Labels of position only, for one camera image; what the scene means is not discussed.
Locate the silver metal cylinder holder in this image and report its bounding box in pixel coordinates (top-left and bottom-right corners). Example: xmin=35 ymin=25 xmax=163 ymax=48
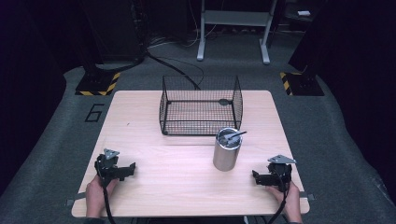
xmin=212 ymin=127 xmax=244 ymax=173

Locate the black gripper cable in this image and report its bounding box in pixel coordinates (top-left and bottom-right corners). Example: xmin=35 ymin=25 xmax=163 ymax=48
xmin=266 ymin=167 xmax=290 ymax=224
xmin=96 ymin=161 xmax=118 ymax=224

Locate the white metal stand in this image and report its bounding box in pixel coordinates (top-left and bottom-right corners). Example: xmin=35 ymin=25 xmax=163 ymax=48
xmin=196 ymin=0 xmax=278 ymax=65

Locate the grey metal spatula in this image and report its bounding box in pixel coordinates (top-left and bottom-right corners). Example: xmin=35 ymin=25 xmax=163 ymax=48
xmin=221 ymin=130 xmax=248 ymax=145

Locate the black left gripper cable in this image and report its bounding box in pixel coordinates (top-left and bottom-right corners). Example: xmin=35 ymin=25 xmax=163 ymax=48
xmin=96 ymin=161 xmax=118 ymax=224

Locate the person's left hand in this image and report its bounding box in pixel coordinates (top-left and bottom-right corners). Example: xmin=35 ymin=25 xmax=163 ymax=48
xmin=85 ymin=175 xmax=120 ymax=219

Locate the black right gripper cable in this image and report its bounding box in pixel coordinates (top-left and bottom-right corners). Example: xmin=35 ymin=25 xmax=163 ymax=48
xmin=266 ymin=167 xmax=290 ymax=224

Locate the black floor cable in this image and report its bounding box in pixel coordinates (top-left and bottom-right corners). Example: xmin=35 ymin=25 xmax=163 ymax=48
xmin=145 ymin=49 xmax=205 ymax=91

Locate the grey tape strip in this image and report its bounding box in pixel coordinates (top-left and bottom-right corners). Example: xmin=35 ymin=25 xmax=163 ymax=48
xmin=64 ymin=191 xmax=87 ymax=207
xmin=298 ymin=191 xmax=316 ymax=202

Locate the black wire mesh basket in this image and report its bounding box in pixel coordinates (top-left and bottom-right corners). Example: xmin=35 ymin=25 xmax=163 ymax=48
xmin=159 ymin=75 xmax=244 ymax=136

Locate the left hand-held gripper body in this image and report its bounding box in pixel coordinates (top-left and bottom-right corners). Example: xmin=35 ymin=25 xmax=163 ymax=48
xmin=94 ymin=147 xmax=125 ymax=188

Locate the dark cabinet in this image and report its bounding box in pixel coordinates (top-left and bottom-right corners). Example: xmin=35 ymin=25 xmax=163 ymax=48
xmin=78 ymin=0 xmax=148 ymax=64

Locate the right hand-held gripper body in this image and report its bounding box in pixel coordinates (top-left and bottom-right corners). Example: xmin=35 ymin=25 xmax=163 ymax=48
xmin=266 ymin=154 xmax=297 ymax=193

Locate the black yellow striped base plate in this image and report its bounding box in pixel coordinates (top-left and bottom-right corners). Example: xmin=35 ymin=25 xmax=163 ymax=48
xmin=278 ymin=71 xmax=325 ymax=97
xmin=75 ymin=71 xmax=121 ymax=97

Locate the person's right hand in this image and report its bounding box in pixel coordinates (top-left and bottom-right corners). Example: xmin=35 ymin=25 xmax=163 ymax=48
xmin=265 ymin=181 xmax=304 ymax=224

